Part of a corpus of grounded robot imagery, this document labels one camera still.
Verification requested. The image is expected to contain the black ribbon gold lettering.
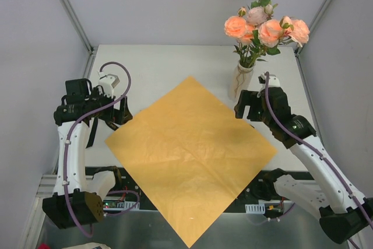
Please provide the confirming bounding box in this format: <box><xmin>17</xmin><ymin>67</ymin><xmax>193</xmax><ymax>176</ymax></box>
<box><xmin>86</xmin><ymin>117</ymin><xmax>119</xmax><ymax>148</ymax></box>

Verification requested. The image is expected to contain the peach flower stem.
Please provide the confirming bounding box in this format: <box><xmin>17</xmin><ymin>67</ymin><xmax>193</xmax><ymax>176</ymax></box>
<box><xmin>247</xmin><ymin>16</ymin><xmax>310</xmax><ymax>66</ymax></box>
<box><xmin>224</xmin><ymin>16</ymin><xmax>256</xmax><ymax>68</ymax></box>

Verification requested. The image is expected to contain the orange wrapping paper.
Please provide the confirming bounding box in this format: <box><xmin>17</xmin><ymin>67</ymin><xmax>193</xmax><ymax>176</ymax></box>
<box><xmin>106</xmin><ymin>77</ymin><xmax>277</xmax><ymax>247</ymax></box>

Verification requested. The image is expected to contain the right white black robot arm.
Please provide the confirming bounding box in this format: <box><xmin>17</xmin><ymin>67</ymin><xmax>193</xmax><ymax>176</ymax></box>
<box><xmin>234</xmin><ymin>87</ymin><xmax>372</xmax><ymax>244</ymax></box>

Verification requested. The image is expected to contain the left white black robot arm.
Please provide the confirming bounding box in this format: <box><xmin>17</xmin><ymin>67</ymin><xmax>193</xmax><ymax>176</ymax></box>
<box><xmin>43</xmin><ymin>75</ymin><xmax>133</xmax><ymax>229</ymax></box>

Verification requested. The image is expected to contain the beige ribbed vase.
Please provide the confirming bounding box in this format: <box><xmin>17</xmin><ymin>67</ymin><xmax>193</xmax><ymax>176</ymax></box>
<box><xmin>228</xmin><ymin>62</ymin><xmax>256</xmax><ymax>101</ymax></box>

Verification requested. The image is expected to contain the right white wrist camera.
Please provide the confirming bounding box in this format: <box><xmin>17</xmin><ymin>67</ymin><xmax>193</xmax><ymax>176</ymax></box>
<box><xmin>257</xmin><ymin>72</ymin><xmax>281</xmax><ymax>97</ymax></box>

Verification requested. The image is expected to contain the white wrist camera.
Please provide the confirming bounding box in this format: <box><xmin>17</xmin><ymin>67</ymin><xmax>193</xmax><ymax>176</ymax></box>
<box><xmin>257</xmin><ymin>72</ymin><xmax>281</xmax><ymax>97</ymax></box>
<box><xmin>98</xmin><ymin>71</ymin><xmax>120</xmax><ymax>99</ymax></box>

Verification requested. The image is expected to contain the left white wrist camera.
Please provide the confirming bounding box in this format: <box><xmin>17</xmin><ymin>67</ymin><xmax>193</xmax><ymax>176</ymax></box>
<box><xmin>98</xmin><ymin>71</ymin><xmax>120</xmax><ymax>99</ymax></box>

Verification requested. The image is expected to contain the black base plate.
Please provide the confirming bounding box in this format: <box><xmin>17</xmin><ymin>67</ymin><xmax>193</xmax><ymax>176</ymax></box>
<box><xmin>104</xmin><ymin>167</ymin><xmax>288</xmax><ymax>218</ymax></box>

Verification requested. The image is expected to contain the aluminium frame rail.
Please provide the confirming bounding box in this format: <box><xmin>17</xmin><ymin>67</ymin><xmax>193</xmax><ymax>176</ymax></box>
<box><xmin>37</xmin><ymin>173</ymin><xmax>352</xmax><ymax>203</ymax></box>

